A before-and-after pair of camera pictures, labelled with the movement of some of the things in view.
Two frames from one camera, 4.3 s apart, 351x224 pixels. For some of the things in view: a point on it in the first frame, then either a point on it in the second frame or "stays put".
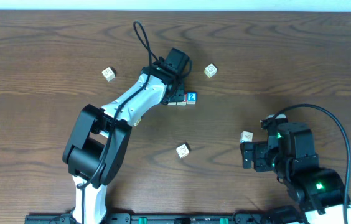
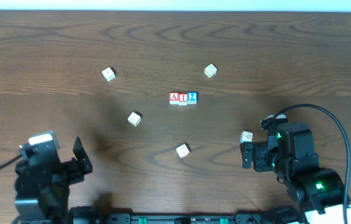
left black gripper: (178, 93) → (70, 170)
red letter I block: (184, 102) stays put
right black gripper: (247, 154) stays put
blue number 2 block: (191, 98) stays put
